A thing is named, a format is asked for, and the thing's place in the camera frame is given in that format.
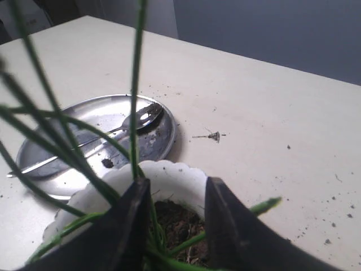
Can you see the white scalloped plastic pot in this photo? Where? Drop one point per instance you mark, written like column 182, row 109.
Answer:
column 174, row 181

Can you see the soil clump on plate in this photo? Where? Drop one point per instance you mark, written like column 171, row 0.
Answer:
column 107, row 163

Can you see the dark brown potting soil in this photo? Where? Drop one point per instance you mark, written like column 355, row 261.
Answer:
column 179, row 225

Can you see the steel spoon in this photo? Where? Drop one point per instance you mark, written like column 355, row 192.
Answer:
column 144, row 117

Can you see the round steel plate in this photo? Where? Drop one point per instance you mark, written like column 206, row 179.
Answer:
column 105, row 113

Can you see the artificial red flower plant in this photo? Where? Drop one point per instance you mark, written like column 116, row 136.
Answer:
column 50, row 130

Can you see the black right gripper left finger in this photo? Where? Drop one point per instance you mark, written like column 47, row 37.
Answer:
column 97, row 242

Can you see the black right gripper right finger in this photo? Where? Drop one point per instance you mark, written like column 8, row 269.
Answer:
column 238, row 240

